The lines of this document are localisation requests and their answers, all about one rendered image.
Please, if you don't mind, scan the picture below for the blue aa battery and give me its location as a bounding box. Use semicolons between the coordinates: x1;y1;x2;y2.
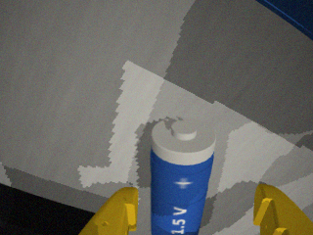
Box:
151;117;216;235

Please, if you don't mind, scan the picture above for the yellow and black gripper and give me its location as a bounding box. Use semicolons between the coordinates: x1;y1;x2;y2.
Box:
78;184;313;235

